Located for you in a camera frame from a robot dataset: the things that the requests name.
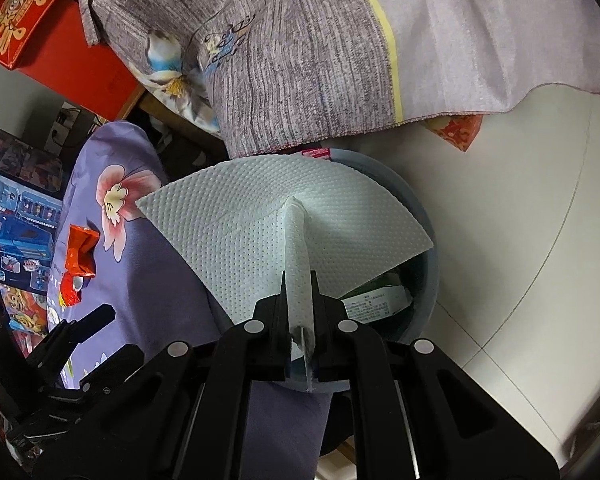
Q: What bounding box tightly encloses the green white medicine box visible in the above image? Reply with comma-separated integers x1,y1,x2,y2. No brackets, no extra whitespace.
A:
340,280,415,324

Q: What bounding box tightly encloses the white paper towel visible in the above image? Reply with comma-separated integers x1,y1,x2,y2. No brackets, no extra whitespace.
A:
134,154,436,392

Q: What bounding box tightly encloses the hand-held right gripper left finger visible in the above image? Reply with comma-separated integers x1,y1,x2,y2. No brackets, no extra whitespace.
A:
32,270,291,480

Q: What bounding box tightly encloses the blue toy box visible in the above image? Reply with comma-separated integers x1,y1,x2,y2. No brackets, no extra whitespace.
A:
0,166,67,294

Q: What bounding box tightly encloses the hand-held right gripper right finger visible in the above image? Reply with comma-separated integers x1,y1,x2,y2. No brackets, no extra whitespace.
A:
310,270,562,480

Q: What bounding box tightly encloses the plain red box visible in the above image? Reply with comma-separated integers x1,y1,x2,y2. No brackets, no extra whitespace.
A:
15,0,147,126

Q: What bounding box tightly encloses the red patterned box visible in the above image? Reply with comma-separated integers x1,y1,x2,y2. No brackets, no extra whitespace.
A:
425,114,484,154

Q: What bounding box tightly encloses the red yellow printed box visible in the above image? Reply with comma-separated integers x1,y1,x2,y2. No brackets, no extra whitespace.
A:
0,0,76,71

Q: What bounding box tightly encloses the grey printed bedsheet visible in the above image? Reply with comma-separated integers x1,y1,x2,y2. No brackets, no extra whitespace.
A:
77,0,600,159

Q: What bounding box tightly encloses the cartoon dog toy box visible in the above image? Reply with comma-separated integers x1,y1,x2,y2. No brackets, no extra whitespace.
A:
0,282,57,357

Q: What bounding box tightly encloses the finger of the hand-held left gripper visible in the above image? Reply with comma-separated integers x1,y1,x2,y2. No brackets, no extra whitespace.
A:
79,344,146,397
27,304,117,377

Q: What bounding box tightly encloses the blue grey plastic bin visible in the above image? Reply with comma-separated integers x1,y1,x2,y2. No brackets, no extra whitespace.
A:
284,147,440,395

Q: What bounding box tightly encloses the orange snack packet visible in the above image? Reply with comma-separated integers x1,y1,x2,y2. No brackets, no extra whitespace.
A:
63,224,100,279

